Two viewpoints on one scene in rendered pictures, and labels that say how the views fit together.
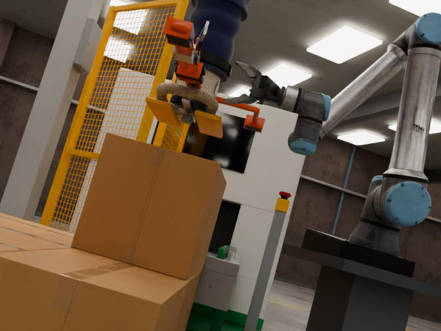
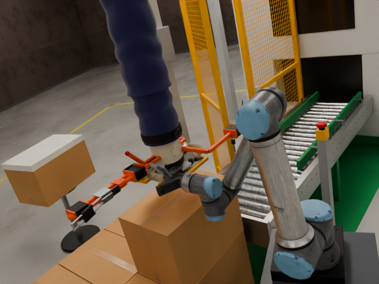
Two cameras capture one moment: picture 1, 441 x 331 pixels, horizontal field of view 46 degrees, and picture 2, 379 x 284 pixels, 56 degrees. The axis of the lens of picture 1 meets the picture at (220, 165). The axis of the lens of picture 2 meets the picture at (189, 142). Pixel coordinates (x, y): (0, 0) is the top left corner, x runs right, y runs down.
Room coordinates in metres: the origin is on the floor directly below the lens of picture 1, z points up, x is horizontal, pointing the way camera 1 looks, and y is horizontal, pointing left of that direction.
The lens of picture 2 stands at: (0.73, -1.11, 2.02)
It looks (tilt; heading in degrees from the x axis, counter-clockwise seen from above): 23 degrees down; 40
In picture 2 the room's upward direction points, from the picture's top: 14 degrees counter-clockwise
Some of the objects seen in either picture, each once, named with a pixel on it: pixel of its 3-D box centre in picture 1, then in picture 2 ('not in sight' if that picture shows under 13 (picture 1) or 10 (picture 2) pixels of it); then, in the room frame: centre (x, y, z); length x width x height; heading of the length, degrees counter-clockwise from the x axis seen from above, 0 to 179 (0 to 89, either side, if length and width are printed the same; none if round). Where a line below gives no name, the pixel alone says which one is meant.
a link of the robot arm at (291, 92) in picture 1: (289, 97); (190, 181); (1.80, -0.17, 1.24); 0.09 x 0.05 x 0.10; 177
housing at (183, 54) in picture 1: (184, 52); (103, 195); (1.59, 0.20, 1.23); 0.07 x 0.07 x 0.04; 87
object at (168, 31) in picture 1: (179, 33); (79, 211); (1.46, 0.22, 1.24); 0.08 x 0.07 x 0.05; 177
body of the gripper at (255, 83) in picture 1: (266, 92); (177, 178); (1.81, -0.09, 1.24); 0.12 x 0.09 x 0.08; 87
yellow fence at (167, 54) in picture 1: (101, 148); (210, 97); (3.45, 0.79, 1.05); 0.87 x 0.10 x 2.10; 48
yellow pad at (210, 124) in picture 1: (210, 121); (183, 168); (2.05, 0.08, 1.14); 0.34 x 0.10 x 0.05; 177
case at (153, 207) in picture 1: (160, 209); (185, 223); (2.04, 0.18, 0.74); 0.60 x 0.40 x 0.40; 175
